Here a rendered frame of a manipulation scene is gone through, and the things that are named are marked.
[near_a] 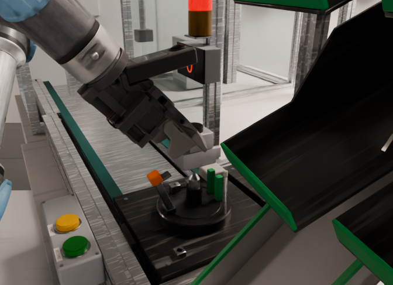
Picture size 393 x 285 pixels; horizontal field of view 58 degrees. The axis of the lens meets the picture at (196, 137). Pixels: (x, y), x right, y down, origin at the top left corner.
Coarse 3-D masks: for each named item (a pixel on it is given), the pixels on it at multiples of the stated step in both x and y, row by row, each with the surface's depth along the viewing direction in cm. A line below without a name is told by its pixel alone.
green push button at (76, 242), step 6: (66, 240) 59; (72, 240) 59; (78, 240) 59; (84, 240) 59; (66, 246) 57; (72, 246) 57; (78, 246) 57; (84, 246) 58; (66, 252) 57; (72, 252) 56; (78, 252) 57
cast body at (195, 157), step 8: (200, 128) 58; (208, 136) 59; (208, 144) 59; (192, 152) 58; (200, 152) 59; (208, 152) 60; (216, 152) 63; (176, 160) 61; (184, 160) 58; (192, 160) 59; (200, 160) 60; (208, 160) 61; (184, 168) 59; (192, 168) 60
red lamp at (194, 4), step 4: (188, 0) 72; (192, 0) 70; (196, 0) 70; (200, 0) 70; (204, 0) 70; (208, 0) 71; (188, 4) 72; (192, 4) 71; (196, 4) 70; (200, 4) 70; (204, 4) 70; (208, 4) 71; (188, 8) 72; (192, 8) 71; (196, 8) 71; (200, 8) 71; (204, 8) 71; (208, 8) 71
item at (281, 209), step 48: (336, 48) 37; (384, 48) 39; (336, 96) 39; (384, 96) 36; (240, 144) 38; (288, 144) 36; (336, 144) 33; (384, 144) 30; (288, 192) 31; (336, 192) 27
